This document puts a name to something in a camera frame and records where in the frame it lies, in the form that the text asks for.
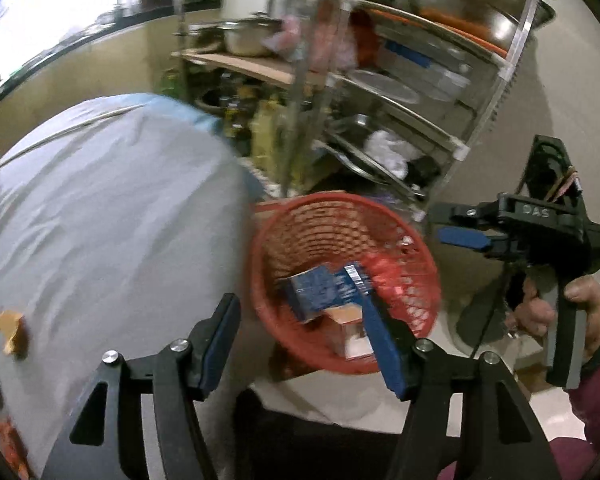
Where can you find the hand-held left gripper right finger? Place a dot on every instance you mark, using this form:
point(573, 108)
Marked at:
point(382, 350)

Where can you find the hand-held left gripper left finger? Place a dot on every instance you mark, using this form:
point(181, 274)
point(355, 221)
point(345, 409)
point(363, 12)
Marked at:
point(215, 355)

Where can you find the orange snack piece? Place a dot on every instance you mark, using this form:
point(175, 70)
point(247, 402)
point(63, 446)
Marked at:
point(12, 332)

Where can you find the blue box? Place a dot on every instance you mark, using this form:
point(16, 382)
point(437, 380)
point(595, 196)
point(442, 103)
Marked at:
point(407, 55)

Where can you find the white cloth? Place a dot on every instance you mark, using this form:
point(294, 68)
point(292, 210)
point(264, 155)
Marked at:
point(387, 152)

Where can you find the black kitchen counter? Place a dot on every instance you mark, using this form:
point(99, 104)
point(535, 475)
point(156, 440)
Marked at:
point(80, 35)

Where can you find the light blue tablecloth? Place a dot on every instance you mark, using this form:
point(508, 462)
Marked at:
point(190, 112)

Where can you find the brown cardboard box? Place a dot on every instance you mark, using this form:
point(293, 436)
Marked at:
point(347, 332)

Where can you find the person's right hand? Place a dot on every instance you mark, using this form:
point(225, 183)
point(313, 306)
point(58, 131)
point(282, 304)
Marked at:
point(591, 310)

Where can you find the red plastic basket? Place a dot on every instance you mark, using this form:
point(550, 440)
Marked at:
point(300, 230)

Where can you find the pink cloth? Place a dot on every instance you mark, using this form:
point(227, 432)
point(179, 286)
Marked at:
point(290, 35)

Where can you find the red packet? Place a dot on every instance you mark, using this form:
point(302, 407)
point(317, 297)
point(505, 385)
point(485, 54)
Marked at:
point(7, 445)

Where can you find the large white pot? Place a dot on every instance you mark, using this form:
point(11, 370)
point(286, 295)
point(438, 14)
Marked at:
point(245, 5)

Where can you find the steel tub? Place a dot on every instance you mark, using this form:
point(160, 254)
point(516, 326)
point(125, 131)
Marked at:
point(352, 125)

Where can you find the round metal tray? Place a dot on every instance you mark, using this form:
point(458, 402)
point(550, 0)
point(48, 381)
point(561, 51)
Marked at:
point(385, 85)

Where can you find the metal rack with wooden shelf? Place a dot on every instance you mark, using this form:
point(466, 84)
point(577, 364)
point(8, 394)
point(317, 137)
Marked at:
point(240, 62)

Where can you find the grey tablecloth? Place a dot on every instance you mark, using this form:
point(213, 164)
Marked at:
point(105, 210)

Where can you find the blue packet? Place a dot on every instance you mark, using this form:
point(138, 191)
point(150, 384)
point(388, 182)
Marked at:
point(317, 292)

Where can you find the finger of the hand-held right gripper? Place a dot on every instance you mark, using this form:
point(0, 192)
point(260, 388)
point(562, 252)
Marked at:
point(462, 238)
point(460, 213)

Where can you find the orange tray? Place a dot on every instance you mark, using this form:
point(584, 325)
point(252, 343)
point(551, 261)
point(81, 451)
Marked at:
point(430, 25)

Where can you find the steel cooking pot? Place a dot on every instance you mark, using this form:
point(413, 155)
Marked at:
point(245, 40)

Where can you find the dark cooking pot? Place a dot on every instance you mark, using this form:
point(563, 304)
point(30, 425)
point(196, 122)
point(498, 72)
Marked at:
point(207, 40)

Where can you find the yellow bag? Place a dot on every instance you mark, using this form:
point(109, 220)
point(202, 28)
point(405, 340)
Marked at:
point(265, 135)

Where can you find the dark bulky object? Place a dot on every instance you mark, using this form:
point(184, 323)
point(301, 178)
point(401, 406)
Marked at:
point(305, 440)

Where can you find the steel dish rack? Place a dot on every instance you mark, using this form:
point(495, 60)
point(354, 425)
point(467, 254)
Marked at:
point(517, 35)

